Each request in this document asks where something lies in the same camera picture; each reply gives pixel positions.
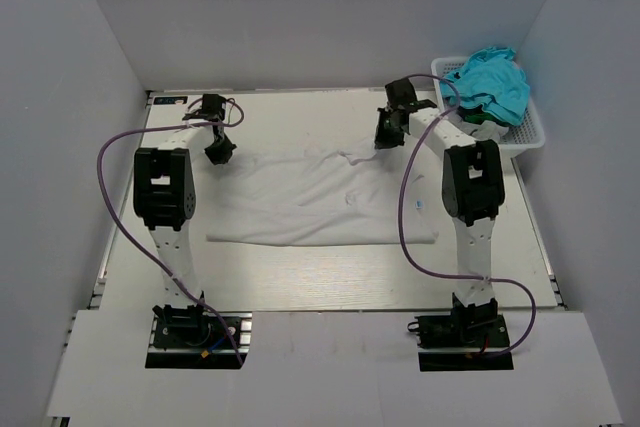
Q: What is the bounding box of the white plastic basket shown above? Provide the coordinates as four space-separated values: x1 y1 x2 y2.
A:
431 56 546 158

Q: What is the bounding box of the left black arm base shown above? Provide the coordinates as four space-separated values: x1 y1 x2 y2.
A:
145 313 252 371

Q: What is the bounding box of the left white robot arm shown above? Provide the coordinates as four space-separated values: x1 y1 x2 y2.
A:
133 94 237 309

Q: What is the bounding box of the cyan t-shirt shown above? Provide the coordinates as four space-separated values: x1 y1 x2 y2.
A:
440 46 530 127

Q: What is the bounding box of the green cloth in basket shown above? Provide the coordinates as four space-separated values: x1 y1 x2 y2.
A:
457 109 503 125

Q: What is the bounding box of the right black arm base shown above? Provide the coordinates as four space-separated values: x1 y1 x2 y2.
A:
407 314 514 373

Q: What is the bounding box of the grey white cloth in basket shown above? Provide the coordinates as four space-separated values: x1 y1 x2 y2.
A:
448 112 510 144

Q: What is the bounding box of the dark label sticker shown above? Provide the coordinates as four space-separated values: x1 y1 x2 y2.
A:
152 95 189 105

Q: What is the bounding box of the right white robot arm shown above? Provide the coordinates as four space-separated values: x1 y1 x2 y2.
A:
374 76 505 346

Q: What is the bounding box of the white t-shirt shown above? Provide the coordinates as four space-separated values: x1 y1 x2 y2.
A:
196 140 438 247

